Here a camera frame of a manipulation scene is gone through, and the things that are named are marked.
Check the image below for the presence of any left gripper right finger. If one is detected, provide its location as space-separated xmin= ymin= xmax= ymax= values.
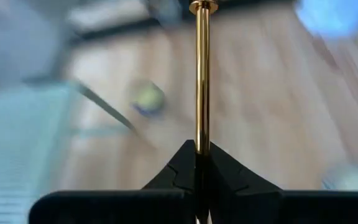
xmin=209 ymin=141 xmax=358 ymax=224

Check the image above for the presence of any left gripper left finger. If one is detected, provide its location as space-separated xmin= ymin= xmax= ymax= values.
xmin=29 ymin=139 xmax=196 ymax=224

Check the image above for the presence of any white candle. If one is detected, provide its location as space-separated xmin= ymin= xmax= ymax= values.
xmin=321 ymin=161 xmax=358 ymax=191

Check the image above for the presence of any yellow candle tin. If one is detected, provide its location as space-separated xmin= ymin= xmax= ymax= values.
xmin=128 ymin=79 xmax=167 ymax=118

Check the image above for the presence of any gold candlestick holder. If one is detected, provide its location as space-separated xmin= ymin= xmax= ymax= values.
xmin=188 ymin=0 xmax=219 ymax=156

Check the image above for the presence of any green perforated metal shelf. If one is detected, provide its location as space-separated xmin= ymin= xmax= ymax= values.
xmin=0 ymin=79 xmax=139 ymax=224

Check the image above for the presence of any white hexagonal plant pot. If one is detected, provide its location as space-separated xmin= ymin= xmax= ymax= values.
xmin=293 ymin=0 xmax=358 ymax=40

